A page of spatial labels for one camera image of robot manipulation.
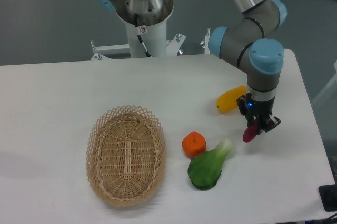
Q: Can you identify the orange tangerine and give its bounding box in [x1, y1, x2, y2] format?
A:
[182, 131, 207, 158]

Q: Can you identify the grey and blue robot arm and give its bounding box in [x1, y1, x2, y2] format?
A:
[96, 0, 287, 134]

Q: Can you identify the green bok choy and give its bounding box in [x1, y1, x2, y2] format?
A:
[187, 138, 235, 190]

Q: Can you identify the white metal base frame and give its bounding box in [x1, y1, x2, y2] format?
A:
[90, 27, 213, 61]

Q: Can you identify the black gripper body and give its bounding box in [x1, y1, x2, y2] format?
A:
[237, 93, 275, 120]

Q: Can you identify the black device at table edge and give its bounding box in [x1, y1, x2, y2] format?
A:
[318, 184, 336, 212]

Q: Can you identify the black cable on pedestal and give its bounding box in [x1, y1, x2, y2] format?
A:
[134, 13, 152, 58]

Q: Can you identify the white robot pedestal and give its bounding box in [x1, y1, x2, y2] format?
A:
[125, 21, 167, 58]

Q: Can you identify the woven wicker basket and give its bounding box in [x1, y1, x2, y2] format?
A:
[86, 105, 166, 207]

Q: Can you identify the purple sweet potato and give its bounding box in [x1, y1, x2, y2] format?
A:
[243, 118, 259, 143]

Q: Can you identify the yellow mango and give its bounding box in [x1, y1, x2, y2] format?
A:
[216, 85, 246, 113]

